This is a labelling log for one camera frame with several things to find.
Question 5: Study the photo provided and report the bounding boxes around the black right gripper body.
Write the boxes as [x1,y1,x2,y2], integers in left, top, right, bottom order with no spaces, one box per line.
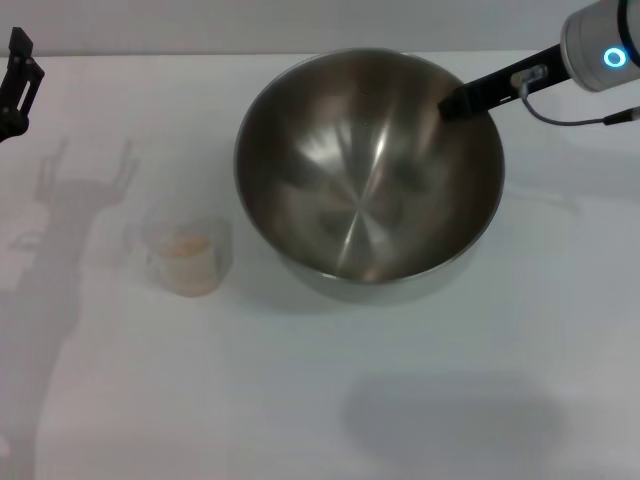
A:
[479,44,571,111]

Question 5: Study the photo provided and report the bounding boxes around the stainless steel mixing bowl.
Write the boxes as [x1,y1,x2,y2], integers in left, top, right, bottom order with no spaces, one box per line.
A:
[234,47,505,304]

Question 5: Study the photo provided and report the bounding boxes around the clear plastic measuring cup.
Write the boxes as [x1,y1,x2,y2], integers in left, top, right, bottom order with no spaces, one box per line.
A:
[142,215,234,299]

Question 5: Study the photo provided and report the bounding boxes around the white rice grains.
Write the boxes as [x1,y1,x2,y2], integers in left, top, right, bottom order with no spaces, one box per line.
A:
[159,234,214,294]

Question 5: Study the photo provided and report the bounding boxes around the grey right gripper cable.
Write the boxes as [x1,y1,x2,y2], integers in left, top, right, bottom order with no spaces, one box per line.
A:
[510,63,640,126]

